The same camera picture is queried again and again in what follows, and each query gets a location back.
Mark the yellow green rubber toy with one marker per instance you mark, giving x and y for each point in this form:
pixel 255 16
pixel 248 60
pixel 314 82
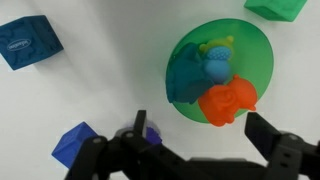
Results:
pixel 216 43

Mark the green plastic bowl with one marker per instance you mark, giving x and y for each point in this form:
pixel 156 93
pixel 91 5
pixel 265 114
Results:
pixel 253 53

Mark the dark blue printed cube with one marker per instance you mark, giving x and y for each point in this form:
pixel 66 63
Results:
pixel 28 41

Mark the royal blue toy cube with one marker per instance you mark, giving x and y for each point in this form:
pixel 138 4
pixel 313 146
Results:
pixel 71 145

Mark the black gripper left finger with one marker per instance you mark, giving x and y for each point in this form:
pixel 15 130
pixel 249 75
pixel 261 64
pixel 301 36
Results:
pixel 133 156

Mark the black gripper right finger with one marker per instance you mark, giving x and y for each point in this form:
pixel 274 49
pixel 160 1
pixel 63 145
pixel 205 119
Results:
pixel 286 153

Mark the light blue rubber toy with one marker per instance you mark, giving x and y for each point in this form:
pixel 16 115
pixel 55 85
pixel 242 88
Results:
pixel 216 68

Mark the orange rubber toy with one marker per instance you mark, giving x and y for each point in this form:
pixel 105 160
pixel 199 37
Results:
pixel 223 101

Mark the green toy cube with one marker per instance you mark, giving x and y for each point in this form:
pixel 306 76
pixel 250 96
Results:
pixel 276 8

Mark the dark teal rabbit toy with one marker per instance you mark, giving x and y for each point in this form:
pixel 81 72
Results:
pixel 188 78

